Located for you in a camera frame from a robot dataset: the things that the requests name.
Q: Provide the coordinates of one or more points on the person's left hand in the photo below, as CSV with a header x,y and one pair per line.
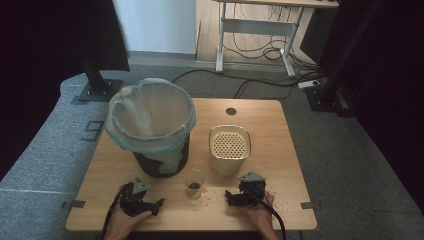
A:
x,y
121,223

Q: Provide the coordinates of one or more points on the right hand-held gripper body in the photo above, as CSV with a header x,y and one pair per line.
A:
x,y
254,188

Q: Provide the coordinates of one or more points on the grey tape strip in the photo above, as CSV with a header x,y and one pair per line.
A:
x,y
74,204
307,205

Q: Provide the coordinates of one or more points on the black trash bin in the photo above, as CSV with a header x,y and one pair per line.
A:
x,y
153,165

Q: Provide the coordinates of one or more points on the white power strip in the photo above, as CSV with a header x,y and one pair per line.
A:
x,y
308,84

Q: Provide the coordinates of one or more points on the black stand with square base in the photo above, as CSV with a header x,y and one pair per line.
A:
x,y
98,88

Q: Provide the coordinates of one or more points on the cream perforated strainer lid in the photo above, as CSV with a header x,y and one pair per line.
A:
x,y
229,144

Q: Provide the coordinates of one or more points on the scattered tea leaf crumbs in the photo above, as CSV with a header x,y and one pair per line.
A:
x,y
281,205

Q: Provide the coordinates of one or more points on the tea leaves in cup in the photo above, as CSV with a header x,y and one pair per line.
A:
x,y
194,185

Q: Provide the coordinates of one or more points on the person's right hand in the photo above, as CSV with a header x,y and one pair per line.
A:
x,y
261,218

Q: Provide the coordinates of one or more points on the black curtain panel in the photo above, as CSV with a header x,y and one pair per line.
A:
x,y
60,33

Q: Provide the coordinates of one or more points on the cream tea waste bucket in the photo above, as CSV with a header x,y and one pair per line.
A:
x,y
226,166

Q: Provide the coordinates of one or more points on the white desk frame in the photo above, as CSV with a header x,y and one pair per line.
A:
x,y
256,27

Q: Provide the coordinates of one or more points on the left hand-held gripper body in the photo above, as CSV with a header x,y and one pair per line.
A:
x,y
128,200

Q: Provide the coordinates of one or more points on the black bin with plastic bag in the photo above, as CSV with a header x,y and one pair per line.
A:
x,y
153,110

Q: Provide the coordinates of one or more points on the black stand with dark base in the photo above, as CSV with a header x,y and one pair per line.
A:
x,y
328,98

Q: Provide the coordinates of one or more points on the clear glass cup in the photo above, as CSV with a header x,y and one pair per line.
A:
x,y
195,193

